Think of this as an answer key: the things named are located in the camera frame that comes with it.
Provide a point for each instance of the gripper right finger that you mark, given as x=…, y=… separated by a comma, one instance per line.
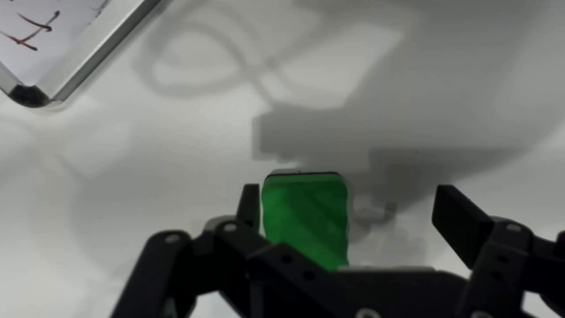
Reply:
x=485, y=238

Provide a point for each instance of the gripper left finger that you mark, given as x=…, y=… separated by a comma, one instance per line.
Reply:
x=229, y=251

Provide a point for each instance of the green whiteboard duster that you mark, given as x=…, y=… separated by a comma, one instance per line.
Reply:
x=304, y=218

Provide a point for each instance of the whiteboard with silver frame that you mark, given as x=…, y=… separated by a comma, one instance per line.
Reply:
x=57, y=44

